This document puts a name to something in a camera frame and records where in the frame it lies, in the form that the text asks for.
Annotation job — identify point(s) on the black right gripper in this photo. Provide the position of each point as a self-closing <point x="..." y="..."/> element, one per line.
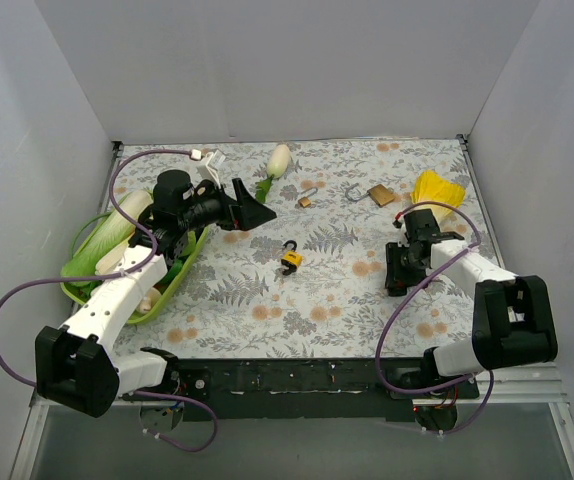
<point x="395" y="270"/>

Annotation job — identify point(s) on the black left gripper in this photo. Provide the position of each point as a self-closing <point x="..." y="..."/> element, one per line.
<point x="236" y="209"/>

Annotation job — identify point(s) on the yellow padlock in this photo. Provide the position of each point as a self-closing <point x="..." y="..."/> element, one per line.
<point x="290" y="260"/>

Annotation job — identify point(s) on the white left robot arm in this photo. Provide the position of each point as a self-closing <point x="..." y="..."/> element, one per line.
<point x="75" y="363"/>

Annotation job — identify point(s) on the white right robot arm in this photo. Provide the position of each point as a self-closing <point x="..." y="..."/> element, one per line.
<point x="512" y="321"/>

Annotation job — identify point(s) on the green plastic basket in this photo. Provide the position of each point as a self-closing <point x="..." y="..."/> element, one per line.
<point x="167" y="290"/>

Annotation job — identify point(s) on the white radish with leaves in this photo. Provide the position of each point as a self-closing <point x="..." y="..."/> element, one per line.
<point x="276" y="167"/>

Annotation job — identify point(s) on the small brass padlock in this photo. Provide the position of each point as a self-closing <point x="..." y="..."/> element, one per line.
<point x="305" y="200"/>

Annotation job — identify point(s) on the floral table mat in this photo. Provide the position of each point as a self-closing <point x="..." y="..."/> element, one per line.
<point x="234" y="303"/>

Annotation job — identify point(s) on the green bok choy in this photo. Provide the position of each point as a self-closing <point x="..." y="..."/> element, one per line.
<point x="177" y="271"/>

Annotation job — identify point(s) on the large brass padlock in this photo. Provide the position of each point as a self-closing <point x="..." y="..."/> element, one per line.
<point x="379" y="194"/>

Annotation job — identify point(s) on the yellow napa cabbage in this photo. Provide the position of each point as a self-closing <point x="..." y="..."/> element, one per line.
<point x="429" y="186"/>

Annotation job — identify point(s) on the green napa cabbage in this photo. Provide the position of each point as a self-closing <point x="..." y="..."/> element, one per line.
<point x="116" y="229"/>

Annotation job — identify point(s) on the toy mushroom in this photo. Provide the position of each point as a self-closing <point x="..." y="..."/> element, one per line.
<point x="149" y="301"/>

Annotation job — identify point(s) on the celery stalk bundle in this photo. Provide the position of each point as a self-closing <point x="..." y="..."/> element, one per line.
<point x="110" y="260"/>

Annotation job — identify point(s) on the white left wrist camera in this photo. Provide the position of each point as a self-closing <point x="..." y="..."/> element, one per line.
<point x="209" y="163"/>

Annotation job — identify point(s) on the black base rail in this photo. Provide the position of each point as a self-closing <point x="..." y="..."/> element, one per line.
<point x="288" y="388"/>

